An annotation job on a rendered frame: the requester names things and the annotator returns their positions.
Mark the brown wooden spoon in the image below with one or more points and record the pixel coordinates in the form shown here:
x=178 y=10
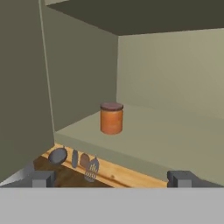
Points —
x=85 y=160

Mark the olive green cabinet door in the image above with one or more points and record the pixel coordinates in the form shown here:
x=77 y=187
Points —
x=23 y=87

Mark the orange jam jar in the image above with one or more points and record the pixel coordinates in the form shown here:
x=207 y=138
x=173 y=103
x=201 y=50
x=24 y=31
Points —
x=111 y=119

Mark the grey narrow spatula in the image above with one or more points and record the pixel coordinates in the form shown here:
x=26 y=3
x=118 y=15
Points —
x=75 y=158

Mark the grey round ladle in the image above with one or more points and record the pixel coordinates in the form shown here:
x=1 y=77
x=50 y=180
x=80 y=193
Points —
x=57 y=155

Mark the wooden utensil rail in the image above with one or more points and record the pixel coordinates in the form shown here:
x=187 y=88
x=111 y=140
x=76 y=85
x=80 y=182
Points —
x=116 y=173

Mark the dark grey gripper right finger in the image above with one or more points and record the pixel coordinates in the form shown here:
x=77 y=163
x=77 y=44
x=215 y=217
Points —
x=182 y=178

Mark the grey slotted spatula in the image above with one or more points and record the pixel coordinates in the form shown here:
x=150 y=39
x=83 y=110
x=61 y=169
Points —
x=92 y=170

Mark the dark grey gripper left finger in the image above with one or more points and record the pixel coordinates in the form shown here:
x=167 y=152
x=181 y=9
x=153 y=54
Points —
x=40 y=178

